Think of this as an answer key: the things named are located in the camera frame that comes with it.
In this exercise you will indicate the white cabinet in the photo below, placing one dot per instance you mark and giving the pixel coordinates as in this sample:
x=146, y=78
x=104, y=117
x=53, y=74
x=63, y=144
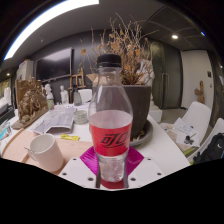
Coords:
x=26, y=70

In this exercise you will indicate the stack of papers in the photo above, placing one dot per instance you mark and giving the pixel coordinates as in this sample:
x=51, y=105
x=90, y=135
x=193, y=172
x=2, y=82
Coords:
x=181, y=130

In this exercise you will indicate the white plastic chair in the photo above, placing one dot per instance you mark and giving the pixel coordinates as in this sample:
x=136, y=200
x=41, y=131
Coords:
x=86, y=96

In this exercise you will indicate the clear bottle with red label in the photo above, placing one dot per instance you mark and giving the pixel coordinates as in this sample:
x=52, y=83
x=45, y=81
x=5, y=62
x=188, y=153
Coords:
x=110, y=138

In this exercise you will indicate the light wooden board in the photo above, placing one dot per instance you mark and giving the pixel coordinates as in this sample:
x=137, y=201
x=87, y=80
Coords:
x=71, y=148

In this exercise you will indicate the white mug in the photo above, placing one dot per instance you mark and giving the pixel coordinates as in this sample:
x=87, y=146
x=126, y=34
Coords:
x=46, y=153

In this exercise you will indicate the cardboard box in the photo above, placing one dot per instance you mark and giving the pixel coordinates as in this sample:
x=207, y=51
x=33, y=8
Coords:
x=91, y=78

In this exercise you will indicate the small green-labelled bottle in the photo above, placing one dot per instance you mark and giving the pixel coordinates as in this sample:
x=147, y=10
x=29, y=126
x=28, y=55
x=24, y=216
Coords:
x=50, y=103

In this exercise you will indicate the colourful packet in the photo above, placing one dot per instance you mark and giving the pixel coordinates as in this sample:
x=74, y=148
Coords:
x=4, y=130

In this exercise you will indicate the round ceiling light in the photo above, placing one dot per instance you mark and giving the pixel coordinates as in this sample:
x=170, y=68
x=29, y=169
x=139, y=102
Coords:
x=202, y=33
x=175, y=36

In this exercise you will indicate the wooden figure sculpture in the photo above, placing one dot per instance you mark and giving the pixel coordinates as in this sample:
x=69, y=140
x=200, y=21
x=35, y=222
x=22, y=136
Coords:
x=200, y=93

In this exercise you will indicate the grey spray bottle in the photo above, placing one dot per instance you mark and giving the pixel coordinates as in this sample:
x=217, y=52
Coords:
x=77, y=98

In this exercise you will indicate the white plaster bust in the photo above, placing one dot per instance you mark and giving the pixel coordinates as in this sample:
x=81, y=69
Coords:
x=49, y=90

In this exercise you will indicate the black backpack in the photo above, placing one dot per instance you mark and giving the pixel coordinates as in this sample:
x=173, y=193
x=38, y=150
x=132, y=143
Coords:
x=211, y=150

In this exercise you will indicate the black device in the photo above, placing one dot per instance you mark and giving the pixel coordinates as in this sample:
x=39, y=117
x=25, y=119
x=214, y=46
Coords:
x=6, y=115

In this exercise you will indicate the small white figurine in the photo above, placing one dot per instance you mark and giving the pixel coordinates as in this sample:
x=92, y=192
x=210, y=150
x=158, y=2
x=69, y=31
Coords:
x=64, y=95

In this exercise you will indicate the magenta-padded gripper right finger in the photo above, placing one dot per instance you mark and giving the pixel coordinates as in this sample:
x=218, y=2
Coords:
x=145, y=173

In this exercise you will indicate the yellow packet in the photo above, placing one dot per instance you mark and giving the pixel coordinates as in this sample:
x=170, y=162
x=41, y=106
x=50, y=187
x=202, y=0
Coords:
x=70, y=137

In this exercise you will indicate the dried plant in brown pot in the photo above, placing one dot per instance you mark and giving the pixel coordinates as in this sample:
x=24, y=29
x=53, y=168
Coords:
x=140, y=100

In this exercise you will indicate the small white bowl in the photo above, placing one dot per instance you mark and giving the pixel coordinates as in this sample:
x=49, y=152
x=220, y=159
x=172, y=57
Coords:
x=80, y=117

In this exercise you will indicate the grey plant saucer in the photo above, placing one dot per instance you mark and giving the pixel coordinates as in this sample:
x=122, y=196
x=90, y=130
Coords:
x=145, y=135

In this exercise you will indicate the black wall screen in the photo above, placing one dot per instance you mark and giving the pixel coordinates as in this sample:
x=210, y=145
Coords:
x=53, y=65

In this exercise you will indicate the open grey printed booklet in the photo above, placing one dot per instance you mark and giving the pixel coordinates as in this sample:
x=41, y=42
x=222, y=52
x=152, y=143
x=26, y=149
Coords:
x=56, y=120

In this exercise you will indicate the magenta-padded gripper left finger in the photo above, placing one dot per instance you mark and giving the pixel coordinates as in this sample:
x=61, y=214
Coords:
x=80, y=173

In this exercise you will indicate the wooden easel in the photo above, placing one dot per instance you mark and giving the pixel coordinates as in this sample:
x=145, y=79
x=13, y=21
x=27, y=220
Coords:
x=80, y=80

